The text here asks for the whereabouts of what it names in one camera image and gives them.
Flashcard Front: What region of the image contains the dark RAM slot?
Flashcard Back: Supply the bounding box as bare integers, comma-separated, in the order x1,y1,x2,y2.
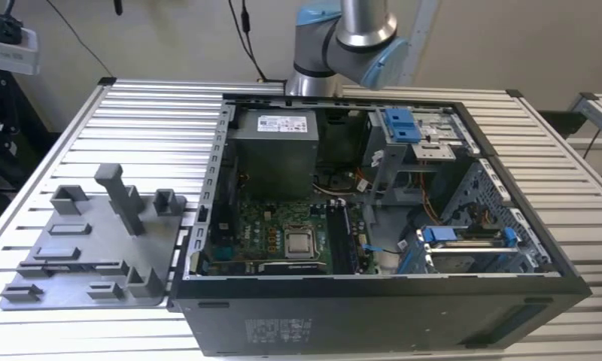
340,205,351,274
332,205,343,274

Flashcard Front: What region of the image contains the grey metal side table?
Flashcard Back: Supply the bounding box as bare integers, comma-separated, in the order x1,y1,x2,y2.
563,92,602,151

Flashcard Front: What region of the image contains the green motherboard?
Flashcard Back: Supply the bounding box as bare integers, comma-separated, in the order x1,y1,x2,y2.
200,195,381,278

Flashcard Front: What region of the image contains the silver hard disk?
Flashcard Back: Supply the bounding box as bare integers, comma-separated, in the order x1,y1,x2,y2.
428,231,515,274

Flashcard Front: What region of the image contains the CPU socket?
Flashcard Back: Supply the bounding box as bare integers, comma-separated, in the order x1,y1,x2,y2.
278,224,323,261

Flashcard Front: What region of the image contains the black PC case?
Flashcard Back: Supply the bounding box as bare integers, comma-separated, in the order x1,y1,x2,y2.
168,92,592,358

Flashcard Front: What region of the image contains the blue plastic drive latch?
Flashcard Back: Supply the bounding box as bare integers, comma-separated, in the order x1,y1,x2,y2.
381,108,421,144

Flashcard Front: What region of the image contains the thin black wall cable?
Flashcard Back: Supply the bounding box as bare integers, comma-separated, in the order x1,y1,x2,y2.
43,0,115,80

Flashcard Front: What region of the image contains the black graphics card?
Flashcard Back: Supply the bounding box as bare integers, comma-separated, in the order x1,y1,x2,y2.
208,259,332,276

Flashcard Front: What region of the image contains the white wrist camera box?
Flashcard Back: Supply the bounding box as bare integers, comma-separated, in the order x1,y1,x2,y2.
0,28,42,76

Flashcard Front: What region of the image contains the black cable with connector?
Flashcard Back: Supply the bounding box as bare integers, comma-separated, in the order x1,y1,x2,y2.
228,0,274,83

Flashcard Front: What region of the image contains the grey metal drive cage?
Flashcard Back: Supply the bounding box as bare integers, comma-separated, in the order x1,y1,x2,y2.
361,106,477,207

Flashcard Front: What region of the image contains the grey parts rack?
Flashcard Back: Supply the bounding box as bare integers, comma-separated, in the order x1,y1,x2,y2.
0,163,189,311

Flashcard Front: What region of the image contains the grey power supply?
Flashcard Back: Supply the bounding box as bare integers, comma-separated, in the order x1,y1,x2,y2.
228,108,321,202

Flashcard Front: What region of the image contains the silver CPU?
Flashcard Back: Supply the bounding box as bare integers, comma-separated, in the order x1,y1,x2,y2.
284,232,315,257

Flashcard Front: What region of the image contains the blue disk carrier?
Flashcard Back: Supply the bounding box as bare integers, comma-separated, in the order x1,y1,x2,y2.
397,225,523,275

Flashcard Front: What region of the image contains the orange wire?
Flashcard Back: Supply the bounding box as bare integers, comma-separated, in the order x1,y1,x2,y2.
416,161,440,226

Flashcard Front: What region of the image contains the dark RAM stick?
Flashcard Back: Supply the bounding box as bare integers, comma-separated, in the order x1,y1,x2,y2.
348,205,361,274

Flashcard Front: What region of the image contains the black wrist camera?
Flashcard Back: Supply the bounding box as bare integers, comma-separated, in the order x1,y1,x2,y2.
0,13,25,44

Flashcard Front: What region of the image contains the black wire with blue tab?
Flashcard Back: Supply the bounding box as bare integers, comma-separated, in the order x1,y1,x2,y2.
361,242,420,259

